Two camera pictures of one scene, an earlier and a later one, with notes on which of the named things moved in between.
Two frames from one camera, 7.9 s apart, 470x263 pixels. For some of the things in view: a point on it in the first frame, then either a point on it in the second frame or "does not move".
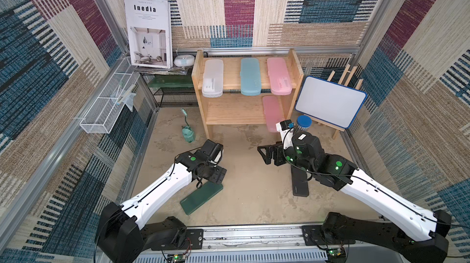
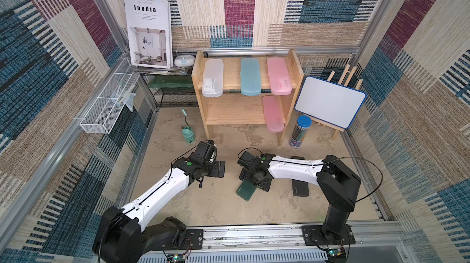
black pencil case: (299, 181) does not move
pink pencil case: (273, 112) does not move
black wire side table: (171, 90) does not move
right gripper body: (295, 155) to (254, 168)
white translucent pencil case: (213, 78) does not move
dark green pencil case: (199, 196) to (246, 189)
